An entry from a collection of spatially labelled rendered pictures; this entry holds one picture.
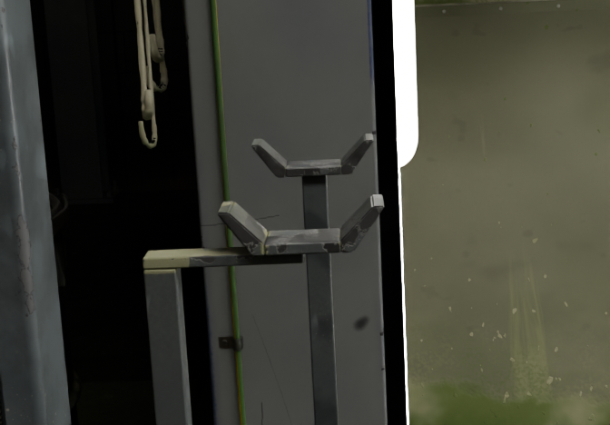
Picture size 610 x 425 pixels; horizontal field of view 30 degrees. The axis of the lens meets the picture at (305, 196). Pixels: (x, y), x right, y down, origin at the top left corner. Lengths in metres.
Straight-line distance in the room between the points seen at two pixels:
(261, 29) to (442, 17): 1.91
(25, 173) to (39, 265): 0.06
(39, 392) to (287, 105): 0.52
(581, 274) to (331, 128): 1.69
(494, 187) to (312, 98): 1.71
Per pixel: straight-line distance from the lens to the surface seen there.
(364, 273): 1.14
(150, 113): 1.14
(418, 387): 2.64
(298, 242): 0.54
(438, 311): 2.69
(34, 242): 0.66
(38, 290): 0.66
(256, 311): 1.16
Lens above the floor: 1.23
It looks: 12 degrees down
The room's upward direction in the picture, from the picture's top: 3 degrees counter-clockwise
